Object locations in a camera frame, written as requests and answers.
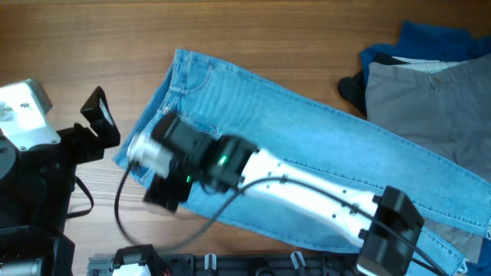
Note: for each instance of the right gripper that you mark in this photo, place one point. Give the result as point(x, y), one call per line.
point(163, 187)

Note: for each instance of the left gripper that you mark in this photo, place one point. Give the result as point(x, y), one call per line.
point(92, 148)

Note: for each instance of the light blue jeans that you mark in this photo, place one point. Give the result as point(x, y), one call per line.
point(218, 97)

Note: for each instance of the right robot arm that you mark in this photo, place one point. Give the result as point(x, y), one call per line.
point(385, 227)

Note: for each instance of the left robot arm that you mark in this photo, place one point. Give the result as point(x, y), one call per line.
point(38, 175)

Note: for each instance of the black garment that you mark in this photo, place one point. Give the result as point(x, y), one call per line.
point(352, 89)

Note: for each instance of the grey shorts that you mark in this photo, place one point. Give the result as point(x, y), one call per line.
point(443, 107)

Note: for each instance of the left grey rail clip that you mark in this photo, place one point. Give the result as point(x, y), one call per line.
point(210, 262)

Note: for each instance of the grey rail clip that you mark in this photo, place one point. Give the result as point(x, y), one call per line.
point(298, 263)
point(210, 262)

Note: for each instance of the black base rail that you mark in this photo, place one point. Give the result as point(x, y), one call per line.
point(317, 264)

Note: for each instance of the right grey rail clip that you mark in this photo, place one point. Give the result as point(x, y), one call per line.
point(298, 263)

